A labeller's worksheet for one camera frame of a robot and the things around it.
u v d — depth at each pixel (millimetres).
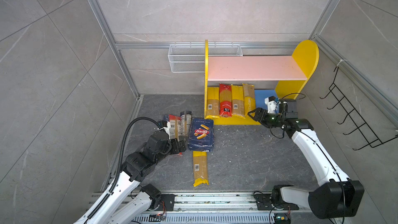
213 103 927
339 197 379
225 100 942
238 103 926
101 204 400
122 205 441
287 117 591
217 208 729
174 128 948
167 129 625
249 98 948
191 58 1004
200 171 798
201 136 881
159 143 501
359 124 642
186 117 1036
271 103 716
